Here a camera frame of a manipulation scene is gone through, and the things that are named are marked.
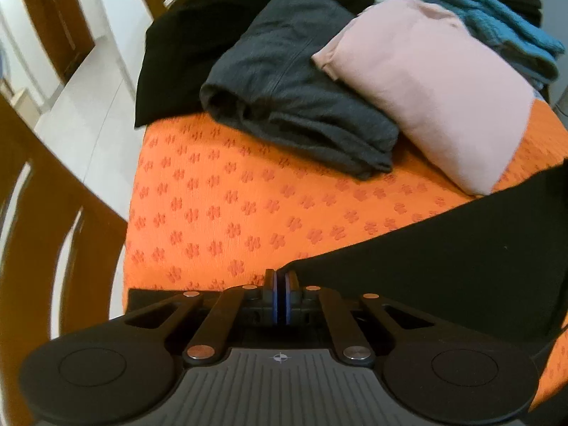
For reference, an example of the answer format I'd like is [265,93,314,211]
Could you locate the black quilted garment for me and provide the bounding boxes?
[134,0,376,129]

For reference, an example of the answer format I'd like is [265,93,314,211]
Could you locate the wooden door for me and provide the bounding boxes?
[15,0,96,85]

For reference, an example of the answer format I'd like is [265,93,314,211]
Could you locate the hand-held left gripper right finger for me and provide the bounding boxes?
[285,271,444,367]

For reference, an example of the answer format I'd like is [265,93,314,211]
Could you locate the teal knit sweater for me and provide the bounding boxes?
[417,0,565,89]

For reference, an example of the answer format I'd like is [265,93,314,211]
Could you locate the orange patterned tablecloth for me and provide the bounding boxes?
[120,98,568,413]

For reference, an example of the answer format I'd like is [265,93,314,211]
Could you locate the pink garment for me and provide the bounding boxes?
[311,0,535,197]

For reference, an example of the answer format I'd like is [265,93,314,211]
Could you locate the dark grey garment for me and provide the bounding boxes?
[200,0,400,181]

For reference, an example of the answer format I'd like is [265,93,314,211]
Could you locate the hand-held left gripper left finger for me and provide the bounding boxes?
[122,269,279,367]

